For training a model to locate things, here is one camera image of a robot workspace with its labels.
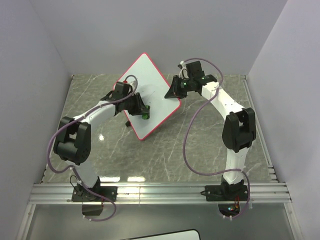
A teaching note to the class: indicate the metal wire whiteboard stand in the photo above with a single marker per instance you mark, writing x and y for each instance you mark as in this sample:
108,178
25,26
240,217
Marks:
128,124

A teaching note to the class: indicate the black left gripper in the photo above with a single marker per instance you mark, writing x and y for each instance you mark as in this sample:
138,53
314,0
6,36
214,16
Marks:
140,108

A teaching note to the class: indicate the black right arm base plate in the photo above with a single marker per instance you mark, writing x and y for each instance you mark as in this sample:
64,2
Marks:
220,193

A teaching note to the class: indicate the white tablet at bottom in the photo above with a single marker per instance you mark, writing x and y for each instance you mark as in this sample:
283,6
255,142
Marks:
190,234

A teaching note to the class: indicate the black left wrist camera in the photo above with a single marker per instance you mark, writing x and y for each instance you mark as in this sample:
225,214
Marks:
121,90

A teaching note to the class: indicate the aluminium mounting rail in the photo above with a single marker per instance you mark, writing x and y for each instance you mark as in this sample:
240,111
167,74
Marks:
140,193

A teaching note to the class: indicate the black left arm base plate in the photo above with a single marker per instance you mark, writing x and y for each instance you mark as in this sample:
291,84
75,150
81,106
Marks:
81,195

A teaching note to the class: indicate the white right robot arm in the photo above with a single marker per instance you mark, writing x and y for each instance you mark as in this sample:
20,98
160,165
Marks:
239,129

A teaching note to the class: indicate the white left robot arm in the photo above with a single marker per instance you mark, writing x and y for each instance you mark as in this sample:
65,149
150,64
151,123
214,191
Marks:
73,141

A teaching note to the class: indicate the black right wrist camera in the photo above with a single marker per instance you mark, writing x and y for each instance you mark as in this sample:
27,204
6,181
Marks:
194,70

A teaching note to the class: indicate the green whiteboard eraser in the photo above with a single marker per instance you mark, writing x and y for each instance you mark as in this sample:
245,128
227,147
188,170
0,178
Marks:
145,112

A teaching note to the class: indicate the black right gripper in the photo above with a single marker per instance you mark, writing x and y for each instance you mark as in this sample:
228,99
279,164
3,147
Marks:
174,92

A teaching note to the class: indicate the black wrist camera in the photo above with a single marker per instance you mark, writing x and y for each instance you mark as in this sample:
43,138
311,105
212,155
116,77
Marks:
194,70
121,90

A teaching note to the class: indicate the red framed whiteboard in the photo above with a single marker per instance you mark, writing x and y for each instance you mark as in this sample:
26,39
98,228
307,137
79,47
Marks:
152,87

